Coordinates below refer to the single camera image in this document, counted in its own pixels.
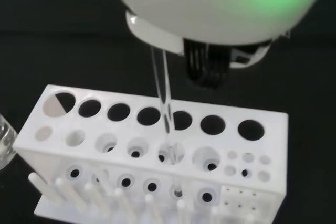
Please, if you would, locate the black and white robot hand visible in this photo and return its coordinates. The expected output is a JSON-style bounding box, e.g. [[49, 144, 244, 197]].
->
[[109, 0, 334, 90]]

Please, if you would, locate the white test tube rack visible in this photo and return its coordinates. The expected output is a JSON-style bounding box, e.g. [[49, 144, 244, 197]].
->
[[12, 84, 289, 224]]

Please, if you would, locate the black bench cloth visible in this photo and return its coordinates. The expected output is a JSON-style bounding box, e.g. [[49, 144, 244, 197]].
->
[[0, 0, 336, 224]]

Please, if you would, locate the clear 200 ml glass beaker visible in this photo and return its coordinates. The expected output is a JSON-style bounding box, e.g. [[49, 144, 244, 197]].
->
[[0, 113, 19, 172]]

